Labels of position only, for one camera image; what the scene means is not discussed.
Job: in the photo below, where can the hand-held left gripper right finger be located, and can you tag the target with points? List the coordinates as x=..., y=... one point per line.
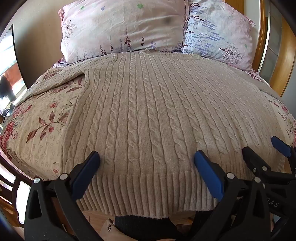
x=208, y=173

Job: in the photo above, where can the cream red floral quilt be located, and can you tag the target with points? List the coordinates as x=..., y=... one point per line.
x=41, y=120

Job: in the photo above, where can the blue floral pillow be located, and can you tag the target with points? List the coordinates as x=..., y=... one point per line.
x=215, y=32

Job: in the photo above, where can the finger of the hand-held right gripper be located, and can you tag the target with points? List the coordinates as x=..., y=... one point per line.
x=281, y=146
x=254, y=160

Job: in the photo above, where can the curved wooden headboard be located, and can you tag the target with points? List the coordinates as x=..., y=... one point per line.
x=288, y=58

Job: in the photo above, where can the dark wooden bed frame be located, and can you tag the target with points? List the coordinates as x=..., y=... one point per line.
x=9, y=166

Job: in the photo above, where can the pink floral pillow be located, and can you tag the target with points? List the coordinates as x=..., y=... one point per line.
x=115, y=27

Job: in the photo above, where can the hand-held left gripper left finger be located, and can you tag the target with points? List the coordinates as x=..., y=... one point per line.
x=86, y=171

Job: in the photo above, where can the black flat television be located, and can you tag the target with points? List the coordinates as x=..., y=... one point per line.
x=11, y=69

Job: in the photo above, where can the person's dark knit clothing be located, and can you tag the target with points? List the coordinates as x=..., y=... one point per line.
x=143, y=228

